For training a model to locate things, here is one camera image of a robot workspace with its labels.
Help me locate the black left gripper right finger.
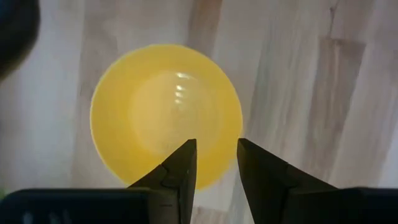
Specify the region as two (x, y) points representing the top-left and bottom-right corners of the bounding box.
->
(236, 138), (340, 224)

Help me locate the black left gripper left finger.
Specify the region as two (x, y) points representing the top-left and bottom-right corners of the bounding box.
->
(127, 138), (198, 224)

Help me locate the yellow plastic mini bowl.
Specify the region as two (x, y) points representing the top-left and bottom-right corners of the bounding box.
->
(89, 43), (244, 192)

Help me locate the wooden shelf with black frame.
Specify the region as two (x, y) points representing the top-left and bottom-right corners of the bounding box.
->
(0, 0), (42, 82)

